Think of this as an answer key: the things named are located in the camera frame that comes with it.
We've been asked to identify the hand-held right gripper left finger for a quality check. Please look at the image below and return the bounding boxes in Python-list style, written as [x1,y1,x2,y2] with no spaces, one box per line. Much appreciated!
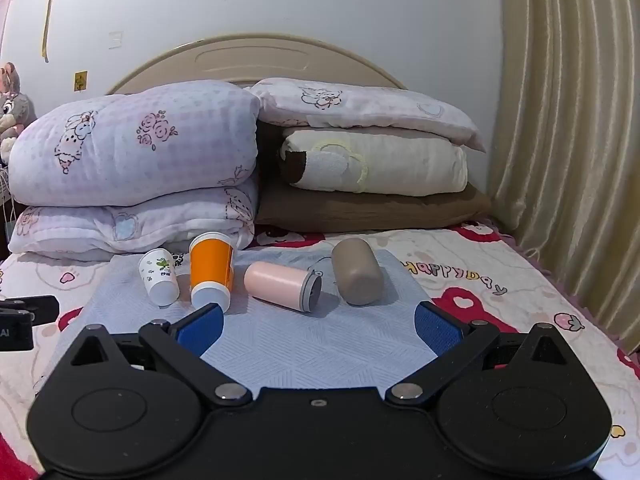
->
[70,304,253,407]

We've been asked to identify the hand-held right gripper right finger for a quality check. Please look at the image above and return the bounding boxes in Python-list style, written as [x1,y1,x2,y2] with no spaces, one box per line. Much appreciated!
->
[385,302,571,406]

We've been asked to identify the yellow tape strips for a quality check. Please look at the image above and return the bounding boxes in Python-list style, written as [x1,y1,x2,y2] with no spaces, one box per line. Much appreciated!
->
[40,0,63,63]

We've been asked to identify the small white floral cup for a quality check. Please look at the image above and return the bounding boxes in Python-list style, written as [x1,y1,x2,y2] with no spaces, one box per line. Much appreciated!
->
[138,248,180,308]

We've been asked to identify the grey plush toy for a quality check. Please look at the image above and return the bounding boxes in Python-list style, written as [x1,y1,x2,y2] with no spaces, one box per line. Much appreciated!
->
[0,61,38,166]

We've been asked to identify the beige bed headboard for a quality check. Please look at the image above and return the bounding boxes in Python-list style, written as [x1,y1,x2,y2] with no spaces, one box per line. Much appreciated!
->
[106,34,408,96]

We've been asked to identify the cream folded blanket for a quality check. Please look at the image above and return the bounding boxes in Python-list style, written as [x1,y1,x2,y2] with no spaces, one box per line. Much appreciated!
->
[279,127,469,197]

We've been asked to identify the grey-blue textured mat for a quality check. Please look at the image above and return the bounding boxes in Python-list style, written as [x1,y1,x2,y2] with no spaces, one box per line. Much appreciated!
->
[77,247,441,393]

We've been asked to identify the taupe cup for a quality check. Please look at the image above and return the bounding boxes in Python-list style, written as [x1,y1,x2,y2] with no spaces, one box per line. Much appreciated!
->
[331,238,385,306]

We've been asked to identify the brown pillow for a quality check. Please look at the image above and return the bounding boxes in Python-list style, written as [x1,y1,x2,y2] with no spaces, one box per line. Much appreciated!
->
[255,122,493,233]

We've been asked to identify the pink cup with grey lid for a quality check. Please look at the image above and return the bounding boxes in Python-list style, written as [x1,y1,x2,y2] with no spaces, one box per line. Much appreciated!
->
[244,258,334,317]

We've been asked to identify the cream pleated curtain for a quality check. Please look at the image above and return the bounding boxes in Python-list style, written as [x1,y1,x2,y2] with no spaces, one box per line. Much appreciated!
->
[487,0,640,356]

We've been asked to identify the white cables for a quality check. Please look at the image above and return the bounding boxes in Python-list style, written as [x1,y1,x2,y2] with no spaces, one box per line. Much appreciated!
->
[0,165,16,226]

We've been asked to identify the printed cartoon bed sheet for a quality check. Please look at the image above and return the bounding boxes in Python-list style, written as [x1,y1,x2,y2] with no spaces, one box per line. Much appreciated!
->
[0,225,640,480]

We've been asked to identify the pink printed pillow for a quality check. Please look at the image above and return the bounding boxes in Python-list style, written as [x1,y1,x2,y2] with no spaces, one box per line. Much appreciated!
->
[245,77,487,153]

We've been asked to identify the pink checked folded quilt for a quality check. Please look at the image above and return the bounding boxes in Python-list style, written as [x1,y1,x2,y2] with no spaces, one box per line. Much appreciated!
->
[9,175,256,262]
[9,80,261,208]

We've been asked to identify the orange paper cup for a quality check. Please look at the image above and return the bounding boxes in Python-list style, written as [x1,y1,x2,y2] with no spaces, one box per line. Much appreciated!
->
[189,232,238,315]

